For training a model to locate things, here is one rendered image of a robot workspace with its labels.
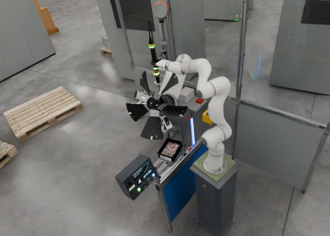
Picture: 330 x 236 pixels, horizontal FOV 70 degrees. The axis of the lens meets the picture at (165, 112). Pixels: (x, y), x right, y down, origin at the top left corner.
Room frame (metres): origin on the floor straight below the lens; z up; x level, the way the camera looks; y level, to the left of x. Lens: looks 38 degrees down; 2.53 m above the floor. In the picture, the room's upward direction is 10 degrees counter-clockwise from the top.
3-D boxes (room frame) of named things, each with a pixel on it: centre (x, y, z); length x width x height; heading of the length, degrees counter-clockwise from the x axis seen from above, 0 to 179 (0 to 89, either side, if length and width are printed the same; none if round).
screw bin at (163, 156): (1.57, 0.01, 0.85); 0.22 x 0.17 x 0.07; 147
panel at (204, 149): (1.50, -0.16, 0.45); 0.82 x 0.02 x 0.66; 133
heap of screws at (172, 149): (1.57, 0.01, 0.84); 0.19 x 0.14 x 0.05; 147
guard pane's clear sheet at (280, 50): (2.32, -0.51, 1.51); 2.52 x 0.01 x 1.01; 43
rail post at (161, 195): (1.20, 0.16, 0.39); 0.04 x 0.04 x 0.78; 43
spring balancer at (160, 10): (2.53, -0.13, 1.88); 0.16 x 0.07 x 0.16; 78
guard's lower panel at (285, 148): (2.32, -0.51, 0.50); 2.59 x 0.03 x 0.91; 43
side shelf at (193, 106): (2.29, -0.31, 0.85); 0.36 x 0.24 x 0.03; 43
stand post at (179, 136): (2.16, -0.14, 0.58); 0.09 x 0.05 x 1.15; 43
